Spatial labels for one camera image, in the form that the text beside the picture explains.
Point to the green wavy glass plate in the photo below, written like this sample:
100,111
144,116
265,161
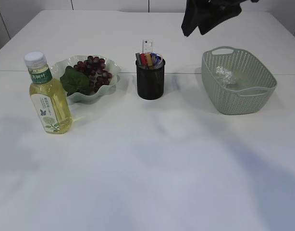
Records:
58,70

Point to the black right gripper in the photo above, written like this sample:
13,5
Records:
207,14

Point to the silver glitter pen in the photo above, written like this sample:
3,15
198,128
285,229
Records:
139,60

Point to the yellow tea bottle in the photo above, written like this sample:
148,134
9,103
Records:
47,95

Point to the green woven plastic basket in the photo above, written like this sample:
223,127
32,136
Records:
254,82

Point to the purple grape bunch with leaves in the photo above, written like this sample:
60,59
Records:
86,77

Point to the blue capped scissors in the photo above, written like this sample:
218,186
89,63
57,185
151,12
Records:
157,60

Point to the clear plastic sheet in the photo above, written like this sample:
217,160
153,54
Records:
225,76

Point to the gold glitter pen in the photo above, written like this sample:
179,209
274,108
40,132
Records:
149,60

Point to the red glitter pen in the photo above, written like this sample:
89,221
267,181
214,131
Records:
143,60

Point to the clear plastic ruler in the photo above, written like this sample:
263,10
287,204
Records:
147,46

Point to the black mesh pen holder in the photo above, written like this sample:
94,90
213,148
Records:
150,82

